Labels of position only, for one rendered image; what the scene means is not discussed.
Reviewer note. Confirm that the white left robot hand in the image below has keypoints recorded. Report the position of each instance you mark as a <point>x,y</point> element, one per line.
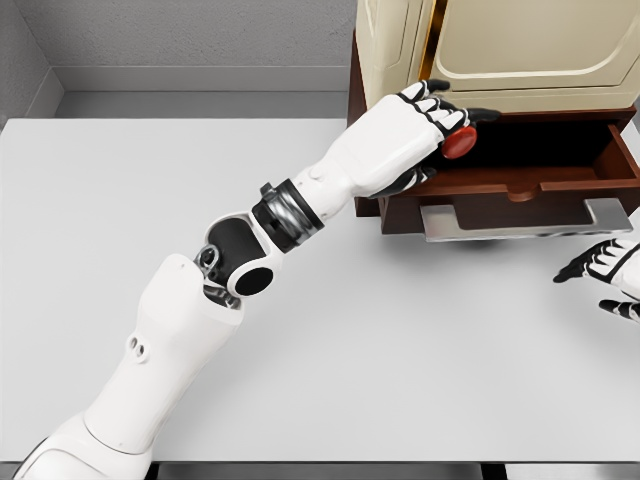
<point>395,135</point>

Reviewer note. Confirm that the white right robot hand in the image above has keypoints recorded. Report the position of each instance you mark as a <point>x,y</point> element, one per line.
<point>617,262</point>

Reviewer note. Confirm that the cream cabinet door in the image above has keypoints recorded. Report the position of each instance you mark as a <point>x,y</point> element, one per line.
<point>530,45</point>

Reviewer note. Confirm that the brown and cream cabinet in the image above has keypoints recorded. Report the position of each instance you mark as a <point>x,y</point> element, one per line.
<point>385,60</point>

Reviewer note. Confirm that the red round switch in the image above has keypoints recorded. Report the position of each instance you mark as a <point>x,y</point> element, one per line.
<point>461,142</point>

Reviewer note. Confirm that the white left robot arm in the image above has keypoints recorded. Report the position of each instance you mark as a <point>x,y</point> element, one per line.
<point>175,320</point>

